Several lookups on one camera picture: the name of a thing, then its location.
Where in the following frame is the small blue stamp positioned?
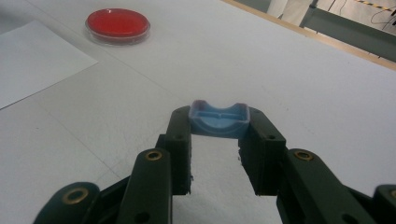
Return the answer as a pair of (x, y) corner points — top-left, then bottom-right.
(188, 99), (251, 140)

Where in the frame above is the yellow black hazard tape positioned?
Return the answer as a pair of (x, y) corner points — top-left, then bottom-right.
(354, 0), (389, 12)

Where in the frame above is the tangle of black cables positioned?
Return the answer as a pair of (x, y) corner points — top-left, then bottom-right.
(369, 4), (396, 32)

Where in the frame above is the large white table cover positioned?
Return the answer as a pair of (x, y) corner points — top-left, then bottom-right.
(0, 0), (396, 224)

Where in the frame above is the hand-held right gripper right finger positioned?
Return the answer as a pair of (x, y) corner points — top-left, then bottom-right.
(238, 106), (288, 197)

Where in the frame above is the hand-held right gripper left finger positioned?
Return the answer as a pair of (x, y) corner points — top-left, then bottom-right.
(155, 105), (193, 197)

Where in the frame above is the white paper sheet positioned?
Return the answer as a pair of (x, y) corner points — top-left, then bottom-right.
(0, 20), (100, 111)

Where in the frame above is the red petri dish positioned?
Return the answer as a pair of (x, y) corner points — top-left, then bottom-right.
(84, 7), (152, 47)

